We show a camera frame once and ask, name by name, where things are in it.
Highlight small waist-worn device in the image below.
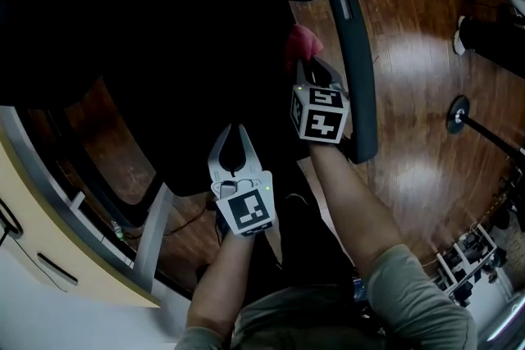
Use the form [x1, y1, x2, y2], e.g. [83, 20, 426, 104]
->
[350, 274, 369, 301]

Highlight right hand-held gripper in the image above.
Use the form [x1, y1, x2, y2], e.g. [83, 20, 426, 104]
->
[289, 56, 351, 145]

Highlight black pole stand round base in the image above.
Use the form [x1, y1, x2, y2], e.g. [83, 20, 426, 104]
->
[448, 95, 525, 161]

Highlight person's right forearm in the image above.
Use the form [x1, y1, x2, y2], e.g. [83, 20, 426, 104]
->
[306, 140, 406, 274]

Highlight person's left forearm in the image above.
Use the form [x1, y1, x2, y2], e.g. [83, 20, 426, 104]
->
[185, 231, 264, 337]

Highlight white frame equipment cart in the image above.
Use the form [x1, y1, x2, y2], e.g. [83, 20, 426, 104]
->
[433, 216, 512, 307]

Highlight black mesh office chair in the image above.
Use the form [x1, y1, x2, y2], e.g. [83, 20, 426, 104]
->
[0, 0, 379, 229]

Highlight white desk leg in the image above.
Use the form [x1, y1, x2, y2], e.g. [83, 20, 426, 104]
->
[131, 181, 176, 294]

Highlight thin black floor cable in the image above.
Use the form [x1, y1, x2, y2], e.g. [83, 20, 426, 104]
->
[122, 198, 217, 239]

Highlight black lamp cable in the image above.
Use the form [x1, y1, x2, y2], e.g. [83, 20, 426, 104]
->
[0, 229, 69, 294]

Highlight green plastic bottle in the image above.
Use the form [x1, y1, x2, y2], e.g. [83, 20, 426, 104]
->
[109, 218, 126, 242]

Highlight person's olive t-shirt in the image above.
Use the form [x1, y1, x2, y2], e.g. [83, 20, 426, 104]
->
[175, 243, 480, 350]

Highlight pink cloth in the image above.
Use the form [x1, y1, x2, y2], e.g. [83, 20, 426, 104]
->
[283, 23, 326, 75]

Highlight person's black trousers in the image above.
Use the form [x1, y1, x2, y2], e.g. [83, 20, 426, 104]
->
[245, 159, 362, 294]

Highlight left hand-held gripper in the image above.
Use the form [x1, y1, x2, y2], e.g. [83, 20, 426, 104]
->
[206, 123, 276, 239]

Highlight black office chair seat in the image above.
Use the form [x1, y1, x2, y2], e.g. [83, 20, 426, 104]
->
[96, 0, 315, 200]

